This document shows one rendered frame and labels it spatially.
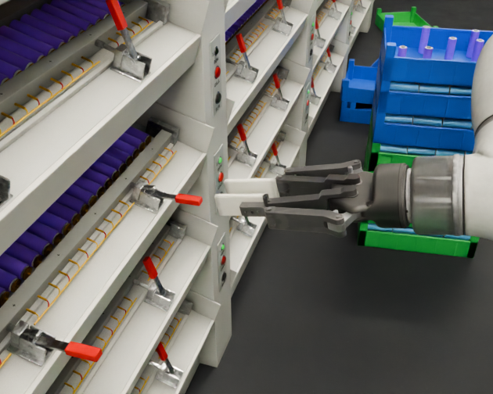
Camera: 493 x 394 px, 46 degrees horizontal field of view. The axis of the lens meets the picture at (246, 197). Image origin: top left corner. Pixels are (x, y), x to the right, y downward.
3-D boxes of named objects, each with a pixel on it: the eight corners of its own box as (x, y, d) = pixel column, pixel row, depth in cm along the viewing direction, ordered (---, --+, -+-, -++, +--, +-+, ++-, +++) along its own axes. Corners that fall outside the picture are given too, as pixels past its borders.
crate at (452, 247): (463, 212, 168) (469, 189, 164) (473, 259, 152) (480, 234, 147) (358, 202, 172) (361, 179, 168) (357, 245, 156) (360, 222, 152)
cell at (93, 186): (60, 173, 80) (102, 193, 79) (52, 180, 78) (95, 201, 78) (61, 163, 78) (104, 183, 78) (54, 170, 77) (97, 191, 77)
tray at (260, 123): (298, 98, 161) (316, 55, 152) (223, 231, 114) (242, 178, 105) (232, 69, 162) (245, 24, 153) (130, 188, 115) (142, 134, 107)
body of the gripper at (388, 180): (409, 244, 65) (329, 242, 69) (415, 202, 72) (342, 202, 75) (404, 188, 61) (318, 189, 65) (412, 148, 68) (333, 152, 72)
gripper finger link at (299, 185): (357, 180, 68) (361, 173, 69) (272, 174, 74) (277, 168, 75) (361, 207, 70) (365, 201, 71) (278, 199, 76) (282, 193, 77)
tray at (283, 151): (295, 158, 172) (311, 120, 163) (225, 300, 125) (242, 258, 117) (232, 130, 173) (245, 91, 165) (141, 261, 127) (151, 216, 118)
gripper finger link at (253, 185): (273, 180, 73) (275, 177, 74) (223, 181, 76) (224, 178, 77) (278, 200, 75) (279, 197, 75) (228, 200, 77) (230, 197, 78)
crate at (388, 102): (498, 84, 145) (507, 54, 140) (514, 123, 129) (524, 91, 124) (376, 76, 149) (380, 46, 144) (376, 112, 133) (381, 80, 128)
